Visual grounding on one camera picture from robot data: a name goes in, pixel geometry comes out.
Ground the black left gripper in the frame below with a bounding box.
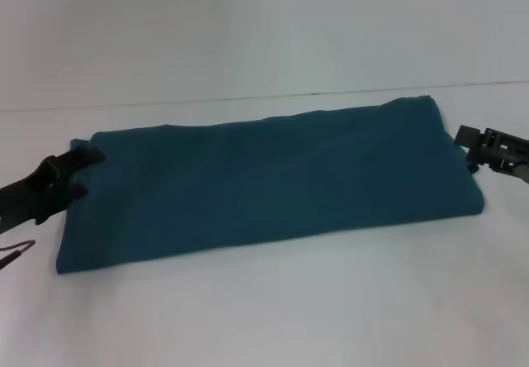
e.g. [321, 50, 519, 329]
[0, 146, 107, 236]

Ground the left arm cable with plug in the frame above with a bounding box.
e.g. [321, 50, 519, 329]
[0, 238, 36, 271]

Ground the teal t-shirt with FREE print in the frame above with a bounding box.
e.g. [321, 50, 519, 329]
[55, 93, 488, 276]

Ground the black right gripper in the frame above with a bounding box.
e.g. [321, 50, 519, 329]
[454, 124, 529, 184]

